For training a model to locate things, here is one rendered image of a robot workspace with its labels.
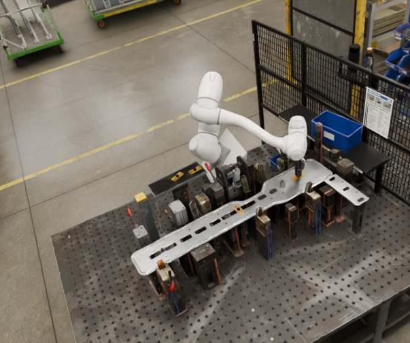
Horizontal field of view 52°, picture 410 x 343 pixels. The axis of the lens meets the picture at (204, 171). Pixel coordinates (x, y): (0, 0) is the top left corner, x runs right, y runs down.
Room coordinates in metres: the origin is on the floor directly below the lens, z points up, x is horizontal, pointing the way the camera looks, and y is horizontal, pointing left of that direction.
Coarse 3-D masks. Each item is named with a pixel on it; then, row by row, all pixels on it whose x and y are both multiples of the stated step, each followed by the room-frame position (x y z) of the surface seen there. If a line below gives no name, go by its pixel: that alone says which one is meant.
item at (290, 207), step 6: (288, 204) 1.78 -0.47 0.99; (288, 210) 1.74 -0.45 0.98; (294, 210) 1.72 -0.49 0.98; (288, 216) 1.74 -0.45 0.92; (294, 216) 1.72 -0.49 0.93; (288, 222) 1.75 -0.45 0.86; (294, 222) 1.72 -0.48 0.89; (288, 228) 1.76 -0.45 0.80; (294, 228) 1.72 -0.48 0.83; (288, 234) 1.75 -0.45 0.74; (294, 234) 1.72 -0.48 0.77; (294, 240) 1.72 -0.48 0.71; (300, 240) 1.72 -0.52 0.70
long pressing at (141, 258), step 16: (288, 176) 2.01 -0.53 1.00; (304, 176) 1.98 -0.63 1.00; (320, 176) 1.95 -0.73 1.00; (288, 192) 1.87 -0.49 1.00; (224, 208) 1.84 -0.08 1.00; (192, 224) 1.77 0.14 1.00; (208, 224) 1.74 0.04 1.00; (224, 224) 1.72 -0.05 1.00; (160, 240) 1.69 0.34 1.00; (176, 240) 1.67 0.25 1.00; (192, 240) 1.64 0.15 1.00; (208, 240) 1.62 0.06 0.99; (144, 256) 1.60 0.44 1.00; (160, 256) 1.57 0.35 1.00; (176, 256) 1.55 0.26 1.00; (144, 272) 1.48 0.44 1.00
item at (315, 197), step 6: (306, 192) 1.80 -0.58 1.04; (312, 192) 1.79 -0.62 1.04; (306, 198) 1.79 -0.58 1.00; (312, 198) 1.74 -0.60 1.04; (318, 198) 1.74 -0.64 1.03; (306, 204) 1.79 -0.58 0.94; (312, 204) 1.75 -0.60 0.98; (318, 204) 1.73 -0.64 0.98; (306, 210) 1.80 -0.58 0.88; (312, 210) 1.74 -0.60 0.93; (318, 210) 1.73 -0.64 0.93; (306, 216) 1.80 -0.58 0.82; (312, 216) 1.76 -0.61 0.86; (318, 216) 1.73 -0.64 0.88; (306, 222) 1.79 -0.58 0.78; (312, 222) 1.75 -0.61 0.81; (318, 222) 1.73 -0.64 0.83; (306, 228) 1.79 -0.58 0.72; (312, 228) 1.74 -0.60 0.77; (318, 228) 1.73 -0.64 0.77; (312, 234) 1.73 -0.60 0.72; (318, 234) 1.73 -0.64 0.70
